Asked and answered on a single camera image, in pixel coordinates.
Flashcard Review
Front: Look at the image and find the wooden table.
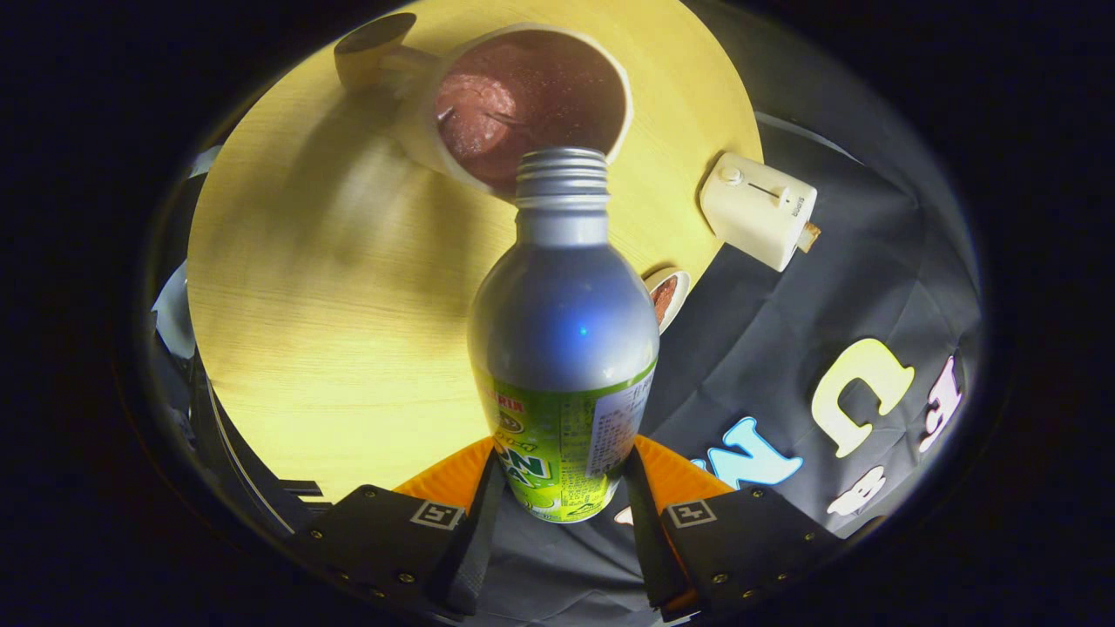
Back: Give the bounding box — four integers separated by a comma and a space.
186, 0, 765, 506

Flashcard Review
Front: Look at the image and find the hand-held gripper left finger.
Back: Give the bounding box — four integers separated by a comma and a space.
292, 435, 508, 621

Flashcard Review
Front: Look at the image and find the white toaster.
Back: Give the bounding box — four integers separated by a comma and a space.
699, 152, 820, 273

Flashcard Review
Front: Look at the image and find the beige cup with wooden handle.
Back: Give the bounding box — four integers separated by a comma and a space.
334, 12, 634, 203

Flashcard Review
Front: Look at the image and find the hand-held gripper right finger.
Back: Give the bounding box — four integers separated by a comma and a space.
621, 434, 844, 623

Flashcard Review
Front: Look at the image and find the silver bottle with green label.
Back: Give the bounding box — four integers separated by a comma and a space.
467, 146, 660, 524

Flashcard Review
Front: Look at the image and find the round white plate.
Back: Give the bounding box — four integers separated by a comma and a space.
645, 269, 692, 336

